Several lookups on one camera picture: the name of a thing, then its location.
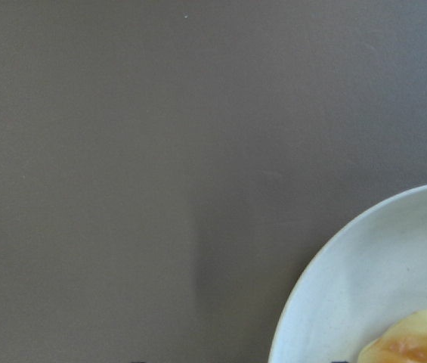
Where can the white round plate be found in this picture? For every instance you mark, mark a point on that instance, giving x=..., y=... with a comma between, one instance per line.
x=370, y=275

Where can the glazed ring donut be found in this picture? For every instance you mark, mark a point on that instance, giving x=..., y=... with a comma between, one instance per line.
x=404, y=341

